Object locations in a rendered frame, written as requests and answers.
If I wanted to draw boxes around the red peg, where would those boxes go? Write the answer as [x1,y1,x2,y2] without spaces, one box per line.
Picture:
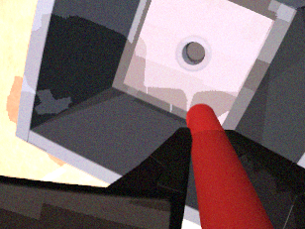
[185,103,274,229]

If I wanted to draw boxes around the dark grey open box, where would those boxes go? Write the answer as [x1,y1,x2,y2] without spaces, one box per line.
[15,0,305,185]

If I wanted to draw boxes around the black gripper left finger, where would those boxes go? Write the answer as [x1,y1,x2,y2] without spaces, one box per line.
[0,127,192,229]

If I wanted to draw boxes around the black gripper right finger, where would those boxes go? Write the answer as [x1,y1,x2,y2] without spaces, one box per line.
[225,130,305,229]

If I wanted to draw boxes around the white square plate with hole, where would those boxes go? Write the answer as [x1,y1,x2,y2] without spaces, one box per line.
[124,0,274,125]

